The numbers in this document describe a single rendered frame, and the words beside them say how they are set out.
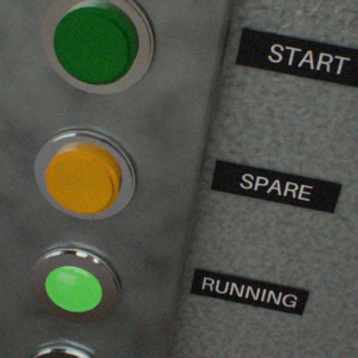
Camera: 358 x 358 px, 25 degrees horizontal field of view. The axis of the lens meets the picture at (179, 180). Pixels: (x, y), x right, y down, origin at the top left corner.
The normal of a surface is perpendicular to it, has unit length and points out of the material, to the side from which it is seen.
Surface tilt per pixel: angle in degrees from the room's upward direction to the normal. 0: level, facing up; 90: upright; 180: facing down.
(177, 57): 90
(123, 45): 90
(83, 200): 90
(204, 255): 90
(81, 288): 76
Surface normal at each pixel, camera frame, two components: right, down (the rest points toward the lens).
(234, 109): -0.14, 0.52
